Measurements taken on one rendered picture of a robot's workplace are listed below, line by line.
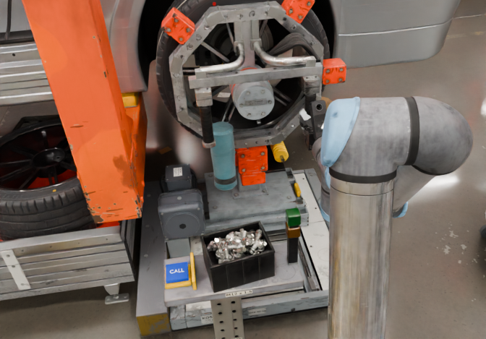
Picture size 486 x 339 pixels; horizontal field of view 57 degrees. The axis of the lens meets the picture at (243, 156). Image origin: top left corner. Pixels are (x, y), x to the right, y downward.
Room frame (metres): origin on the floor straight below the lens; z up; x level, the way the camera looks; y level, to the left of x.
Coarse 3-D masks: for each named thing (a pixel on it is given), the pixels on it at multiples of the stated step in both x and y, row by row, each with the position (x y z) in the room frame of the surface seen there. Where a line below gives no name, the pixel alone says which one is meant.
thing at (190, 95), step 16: (208, 48) 1.56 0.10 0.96; (272, 48) 1.59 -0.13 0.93; (288, 80) 1.74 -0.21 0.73; (192, 96) 1.63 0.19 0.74; (288, 96) 1.64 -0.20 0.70; (224, 112) 1.56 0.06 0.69; (272, 112) 1.62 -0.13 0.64; (288, 112) 1.57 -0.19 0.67; (240, 128) 1.55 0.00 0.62; (256, 128) 1.55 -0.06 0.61
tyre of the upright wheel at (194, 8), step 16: (176, 0) 1.71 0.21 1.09; (192, 0) 1.55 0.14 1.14; (208, 0) 1.54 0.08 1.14; (224, 0) 1.54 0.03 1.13; (240, 0) 1.55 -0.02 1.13; (256, 0) 1.55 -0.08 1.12; (272, 0) 1.56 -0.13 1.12; (192, 16) 1.53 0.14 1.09; (160, 32) 1.66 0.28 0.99; (320, 32) 1.58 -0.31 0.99; (160, 48) 1.53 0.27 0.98; (160, 64) 1.52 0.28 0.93; (160, 80) 1.52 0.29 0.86
